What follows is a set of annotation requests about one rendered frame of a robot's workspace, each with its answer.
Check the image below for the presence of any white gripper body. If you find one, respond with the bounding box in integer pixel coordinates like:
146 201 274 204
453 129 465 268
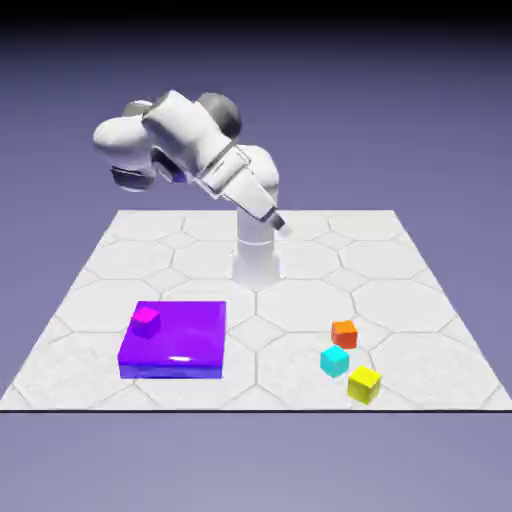
217 160 278 224

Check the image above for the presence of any small orange cube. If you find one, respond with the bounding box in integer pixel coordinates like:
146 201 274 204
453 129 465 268
330 319 358 350

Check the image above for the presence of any small cyan cube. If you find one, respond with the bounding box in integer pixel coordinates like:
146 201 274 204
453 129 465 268
319 345 350 378

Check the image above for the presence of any small magenta cube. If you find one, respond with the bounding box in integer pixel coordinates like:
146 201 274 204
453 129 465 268
130 306 162 340

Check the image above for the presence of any small yellow cube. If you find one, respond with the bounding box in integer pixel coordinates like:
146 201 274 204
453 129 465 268
346 364 382 406

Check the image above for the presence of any large purple box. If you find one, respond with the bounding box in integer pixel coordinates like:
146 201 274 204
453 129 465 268
117 300 228 380

